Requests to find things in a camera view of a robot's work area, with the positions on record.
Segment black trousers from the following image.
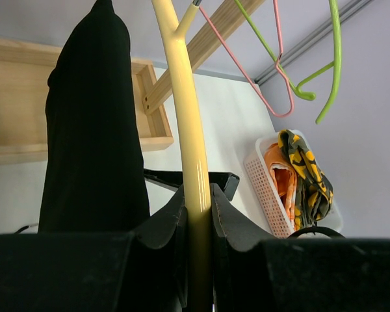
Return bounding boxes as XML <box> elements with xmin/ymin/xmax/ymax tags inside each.
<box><xmin>38</xmin><ymin>1</ymin><xmax>150</xmax><ymax>233</ymax></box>

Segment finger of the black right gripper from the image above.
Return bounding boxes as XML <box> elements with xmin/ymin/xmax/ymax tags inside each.
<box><xmin>144</xmin><ymin>168</ymin><xmax>240</xmax><ymax>202</ymax></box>

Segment green plastic hanger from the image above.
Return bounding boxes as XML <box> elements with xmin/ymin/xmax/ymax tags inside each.
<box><xmin>235</xmin><ymin>1</ymin><xmax>342</xmax><ymax>124</ymax></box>

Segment grey wall corner profile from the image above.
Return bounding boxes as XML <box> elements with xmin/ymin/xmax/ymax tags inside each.
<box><xmin>254</xmin><ymin>0</ymin><xmax>373</xmax><ymax>86</ymax></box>

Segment cream yellow hanger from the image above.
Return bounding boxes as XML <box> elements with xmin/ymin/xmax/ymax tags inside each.
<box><xmin>152</xmin><ymin>1</ymin><xmax>213</xmax><ymax>311</ymax></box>

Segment wooden clothes rack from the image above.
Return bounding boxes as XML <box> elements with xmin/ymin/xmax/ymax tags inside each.
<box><xmin>0</xmin><ymin>0</ymin><xmax>267</xmax><ymax>166</ymax></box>

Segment orange white garment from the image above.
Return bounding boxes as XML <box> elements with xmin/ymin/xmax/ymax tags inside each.
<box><xmin>264</xmin><ymin>143</ymin><xmax>301</xmax><ymax>230</ymax></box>

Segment camouflage yellow garment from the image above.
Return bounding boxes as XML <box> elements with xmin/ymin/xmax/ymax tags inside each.
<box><xmin>278</xmin><ymin>129</ymin><xmax>333</xmax><ymax>230</ymax></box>

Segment white plastic basket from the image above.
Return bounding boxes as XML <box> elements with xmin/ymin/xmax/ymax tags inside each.
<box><xmin>244</xmin><ymin>130</ymin><xmax>343</xmax><ymax>238</ymax></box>

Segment pink wire hanger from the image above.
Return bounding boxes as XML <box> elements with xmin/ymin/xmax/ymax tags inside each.
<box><xmin>199</xmin><ymin>1</ymin><xmax>294</xmax><ymax>118</ymax></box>

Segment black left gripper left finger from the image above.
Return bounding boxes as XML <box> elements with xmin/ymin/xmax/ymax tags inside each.
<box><xmin>0</xmin><ymin>189</ymin><xmax>188</xmax><ymax>311</ymax></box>

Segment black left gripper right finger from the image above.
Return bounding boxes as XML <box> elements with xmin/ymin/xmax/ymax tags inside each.
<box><xmin>211</xmin><ymin>185</ymin><xmax>390</xmax><ymax>311</ymax></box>

